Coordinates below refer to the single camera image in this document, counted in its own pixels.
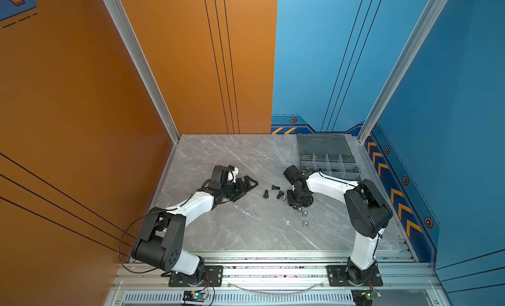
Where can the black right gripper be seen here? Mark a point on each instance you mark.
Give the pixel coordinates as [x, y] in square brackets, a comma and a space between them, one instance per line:
[305, 201]

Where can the grey plastic organizer box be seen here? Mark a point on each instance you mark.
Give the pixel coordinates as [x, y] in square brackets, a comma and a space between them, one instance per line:
[330, 154]

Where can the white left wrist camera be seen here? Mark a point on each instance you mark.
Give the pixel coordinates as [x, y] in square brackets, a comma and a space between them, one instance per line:
[232, 173]

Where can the aluminium left corner post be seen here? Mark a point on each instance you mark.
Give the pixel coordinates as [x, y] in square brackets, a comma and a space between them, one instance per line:
[125, 29]

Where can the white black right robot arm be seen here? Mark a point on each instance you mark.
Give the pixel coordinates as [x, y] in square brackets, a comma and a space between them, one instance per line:
[368, 212]

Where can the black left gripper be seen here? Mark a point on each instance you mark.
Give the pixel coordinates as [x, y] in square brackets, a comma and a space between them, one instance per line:
[246, 180]

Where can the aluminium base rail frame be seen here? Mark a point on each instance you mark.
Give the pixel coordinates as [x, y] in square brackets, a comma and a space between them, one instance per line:
[283, 278]

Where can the left green circuit board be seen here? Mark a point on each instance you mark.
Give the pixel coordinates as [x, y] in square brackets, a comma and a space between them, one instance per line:
[194, 297]

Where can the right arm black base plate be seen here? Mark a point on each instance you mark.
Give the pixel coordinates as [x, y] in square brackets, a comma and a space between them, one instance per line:
[343, 275]

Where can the right green circuit board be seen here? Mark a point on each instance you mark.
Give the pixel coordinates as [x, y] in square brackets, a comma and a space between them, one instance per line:
[367, 296]

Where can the aluminium right corner post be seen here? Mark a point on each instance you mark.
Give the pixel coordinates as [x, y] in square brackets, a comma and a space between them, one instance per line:
[425, 23]

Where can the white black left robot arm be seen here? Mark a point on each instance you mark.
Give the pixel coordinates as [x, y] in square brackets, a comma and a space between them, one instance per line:
[161, 236]

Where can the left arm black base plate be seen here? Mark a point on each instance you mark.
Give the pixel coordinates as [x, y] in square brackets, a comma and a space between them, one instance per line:
[211, 275]

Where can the green circuit board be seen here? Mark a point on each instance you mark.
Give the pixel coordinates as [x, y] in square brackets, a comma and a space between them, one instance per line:
[367, 296]
[194, 297]

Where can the aluminium corner post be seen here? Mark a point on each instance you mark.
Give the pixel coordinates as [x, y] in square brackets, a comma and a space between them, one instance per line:
[425, 23]
[125, 29]

